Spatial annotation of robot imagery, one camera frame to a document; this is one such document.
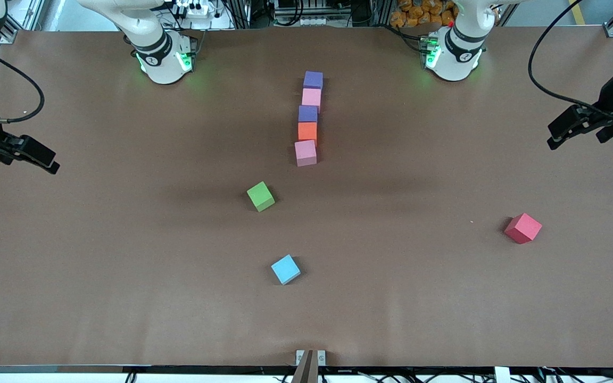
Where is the pink foam block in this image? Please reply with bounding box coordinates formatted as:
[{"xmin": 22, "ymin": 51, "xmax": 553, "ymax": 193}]
[
  {"xmin": 295, "ymin": 139, "xmax": 318, "ymax": 168},
  {"xmin": 302, "ymin": 88, "xmax": 322, "ymax": 112}
]

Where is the red foam block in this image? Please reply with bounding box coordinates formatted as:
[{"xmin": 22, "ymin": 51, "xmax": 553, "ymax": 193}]
[{"xmin": 504, "ymin": 213, "xmax": 543, "ymax": 245}]

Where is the bag of orange items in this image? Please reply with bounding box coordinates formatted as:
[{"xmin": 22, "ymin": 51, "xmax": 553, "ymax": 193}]
[{"xmin": 390, "ymin": 0, "xmax": 459, "ymax": 28}]

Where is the white power strip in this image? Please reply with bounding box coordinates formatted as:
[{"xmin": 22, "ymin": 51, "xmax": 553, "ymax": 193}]
[{"xmin": 173, "ymin": 0, "xmax": 217, "ymax": 16}]

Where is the green foam block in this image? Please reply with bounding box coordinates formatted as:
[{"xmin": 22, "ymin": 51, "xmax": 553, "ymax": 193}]
[{"xmin": 246, "ymin": 181, "xmax": 276, "ymax": 213}]

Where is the light blue foam block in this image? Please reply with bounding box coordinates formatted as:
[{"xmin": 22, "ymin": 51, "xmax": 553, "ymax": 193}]
[{"xmin": 271, "ymin": 254, "xmax": 302, "ymax": 286}]

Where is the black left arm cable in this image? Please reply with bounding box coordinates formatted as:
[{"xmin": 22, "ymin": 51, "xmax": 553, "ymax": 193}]
[{"xmin": 528, "ymin": 0, "xmax": 605, "ymax": 115}]

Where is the small metal bracket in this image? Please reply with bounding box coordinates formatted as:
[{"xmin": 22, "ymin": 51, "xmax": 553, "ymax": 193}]
[{"xmin": 296, "ymin": 349, "xmax": 326, "ymax": 368}]

